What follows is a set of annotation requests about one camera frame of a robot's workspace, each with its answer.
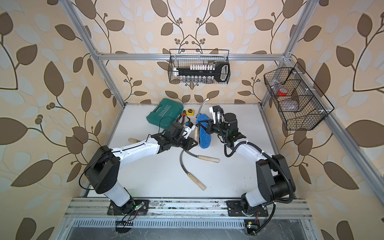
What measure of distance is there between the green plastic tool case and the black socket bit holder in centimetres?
34

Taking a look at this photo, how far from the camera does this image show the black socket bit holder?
2.70 ft

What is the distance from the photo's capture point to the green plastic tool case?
1071mm
